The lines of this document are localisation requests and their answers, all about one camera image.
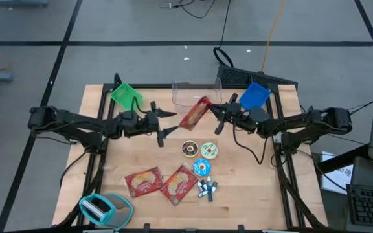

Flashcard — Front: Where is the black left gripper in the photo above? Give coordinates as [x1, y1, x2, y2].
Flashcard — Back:
[137, 100, 179, 148]

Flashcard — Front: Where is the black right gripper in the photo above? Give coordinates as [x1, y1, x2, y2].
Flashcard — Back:
[209, 93, 251, 135]

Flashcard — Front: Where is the red snack packet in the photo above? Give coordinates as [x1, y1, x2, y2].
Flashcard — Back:
[159, 164, 199, 207]
[178, 95, 212, 131]
[124, 166, 164, 199]

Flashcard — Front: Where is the dark patterned tape roll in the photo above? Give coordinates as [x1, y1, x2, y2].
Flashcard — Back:
[181, 140, 199, 159]

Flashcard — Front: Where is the blue patterned tape roll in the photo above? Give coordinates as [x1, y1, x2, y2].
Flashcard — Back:
[192, 158, 212, 178]

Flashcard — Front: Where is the clear plastic bin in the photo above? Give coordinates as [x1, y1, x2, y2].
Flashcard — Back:
[171, 77, 223, 115]

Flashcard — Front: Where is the blue plastic basket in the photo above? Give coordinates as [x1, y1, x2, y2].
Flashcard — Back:
[238, 82, 272, 111]

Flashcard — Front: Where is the green plastic basket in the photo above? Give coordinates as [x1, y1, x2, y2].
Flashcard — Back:
[109, 82, 144, 111]

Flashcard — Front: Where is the teal framed holder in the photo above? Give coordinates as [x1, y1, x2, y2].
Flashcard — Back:
[78, 192, 134, 231]

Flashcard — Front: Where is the white paper sheet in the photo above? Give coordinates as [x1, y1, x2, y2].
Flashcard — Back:
[321, 151, 354, 195]

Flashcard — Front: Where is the black keyboard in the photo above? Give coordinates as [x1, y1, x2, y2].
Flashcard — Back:
[346, 183, 373, 227]

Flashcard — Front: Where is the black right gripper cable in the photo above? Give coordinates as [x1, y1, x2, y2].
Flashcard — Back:
[232, 127, 270, 165]

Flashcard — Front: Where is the black aluminium table frame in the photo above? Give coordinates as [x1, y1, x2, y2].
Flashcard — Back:
[56, 73, 328, 229]

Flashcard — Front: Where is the black looped cable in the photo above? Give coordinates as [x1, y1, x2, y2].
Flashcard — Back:
[212, 0, 235, 68]

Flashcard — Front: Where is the yellow cable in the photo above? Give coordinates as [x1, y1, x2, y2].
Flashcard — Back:
[260, 0, 286, 73]

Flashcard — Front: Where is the thin black cable with plug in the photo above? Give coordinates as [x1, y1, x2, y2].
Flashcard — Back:
[159, 0, 217, 19]

